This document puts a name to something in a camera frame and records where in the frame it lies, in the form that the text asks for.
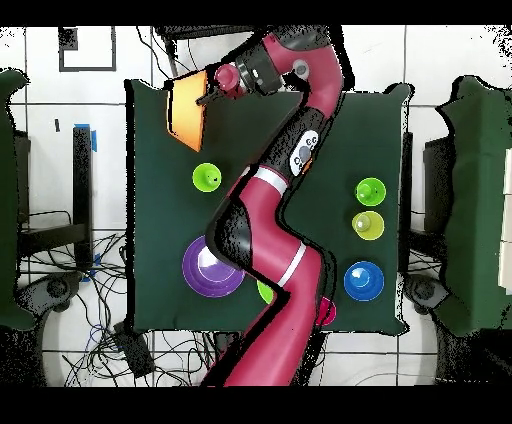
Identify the black camera stand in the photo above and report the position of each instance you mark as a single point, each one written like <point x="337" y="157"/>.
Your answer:
<point x="188" y="31"/>

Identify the black office chair base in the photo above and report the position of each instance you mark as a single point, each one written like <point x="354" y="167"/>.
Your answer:
<point x="56" y="288"/>

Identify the lime green smooth cup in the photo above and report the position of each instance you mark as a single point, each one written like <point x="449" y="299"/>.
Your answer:
<point x="204" y="176"/>

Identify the blue tape strip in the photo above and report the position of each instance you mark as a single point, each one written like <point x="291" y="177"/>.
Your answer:
<point x="94" y="142"/>

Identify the black table frame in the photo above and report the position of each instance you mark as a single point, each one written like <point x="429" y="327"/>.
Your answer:
<point x="82" y="180"/>

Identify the yellow cup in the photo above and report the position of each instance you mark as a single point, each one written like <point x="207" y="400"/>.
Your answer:
<point x="374" y="228"/>

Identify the purple bowl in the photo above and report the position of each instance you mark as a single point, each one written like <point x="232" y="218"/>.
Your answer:
<point x="200" y="276"/>

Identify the dark green tablecloth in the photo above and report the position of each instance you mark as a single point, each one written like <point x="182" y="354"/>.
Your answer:
<point x="360" y="132"/>

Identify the green bowl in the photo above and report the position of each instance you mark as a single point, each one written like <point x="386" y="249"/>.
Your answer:
<point x="264" y="292"/>

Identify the blue bowl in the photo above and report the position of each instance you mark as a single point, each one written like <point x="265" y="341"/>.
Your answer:
<point x="364" y="284"/>

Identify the green cloth neighbouring table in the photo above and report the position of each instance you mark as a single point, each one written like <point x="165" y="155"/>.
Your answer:
<point x="6" y="200"/>
<point x="472" y="200"/>

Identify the grey square floor frame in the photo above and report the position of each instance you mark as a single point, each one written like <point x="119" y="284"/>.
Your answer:
<point x="113" y="48"/>

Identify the black power adapter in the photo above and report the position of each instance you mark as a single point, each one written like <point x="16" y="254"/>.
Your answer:
<point x="134" y="352"/>

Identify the red cup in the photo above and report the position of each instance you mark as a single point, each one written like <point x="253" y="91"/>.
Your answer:
<point x="328" y="314"/>

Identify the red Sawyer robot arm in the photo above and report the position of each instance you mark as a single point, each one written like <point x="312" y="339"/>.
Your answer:
<point x="280" y="340"/>

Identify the green stepped cup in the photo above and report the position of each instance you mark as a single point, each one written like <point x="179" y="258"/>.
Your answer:
<point x="376" y="192"/>

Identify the large orange bowl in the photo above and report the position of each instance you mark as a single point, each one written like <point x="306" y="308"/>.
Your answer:
<point x="188" y="116"/>

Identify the grey office chair base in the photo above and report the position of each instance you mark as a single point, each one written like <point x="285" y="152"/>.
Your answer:
<point x="424" y="290"/>

